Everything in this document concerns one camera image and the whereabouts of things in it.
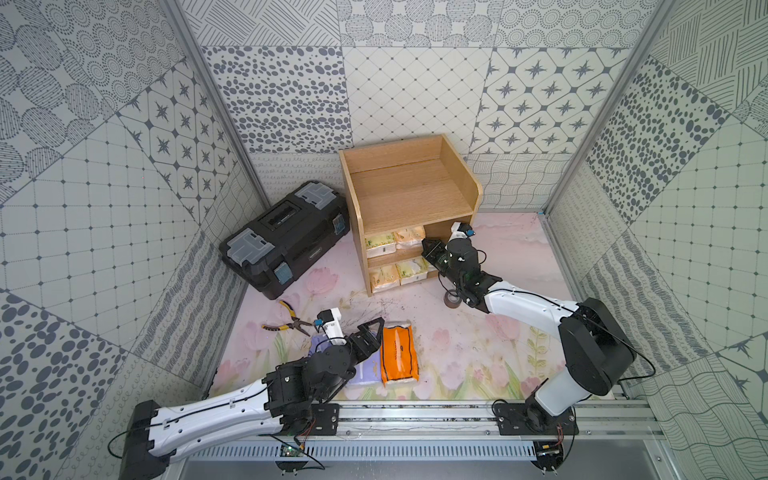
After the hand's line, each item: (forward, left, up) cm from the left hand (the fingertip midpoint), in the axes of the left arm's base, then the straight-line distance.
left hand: (378, 323), depth 72 cm
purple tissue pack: (-7, +3, -12) cm, 15 cm away
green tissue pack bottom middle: (+23, -9, -11) cm, 28 cm away
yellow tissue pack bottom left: (+21, 0, -12) cm, 25 cm away
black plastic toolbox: (+21, +34, 0) cm, 40 cm away
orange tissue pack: (-3, -5, -11) cm, 13 cm away
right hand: (+25, -11, +2) cm, 28 cm away
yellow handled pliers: (+8, +27, -18) cm, 33 cm away
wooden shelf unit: (+32, -6, +14) cm, 36 cm away
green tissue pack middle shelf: (+22, +1, +4) cm, 22 cm away
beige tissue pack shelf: (+26, -8, +3) cm, 27 cm away
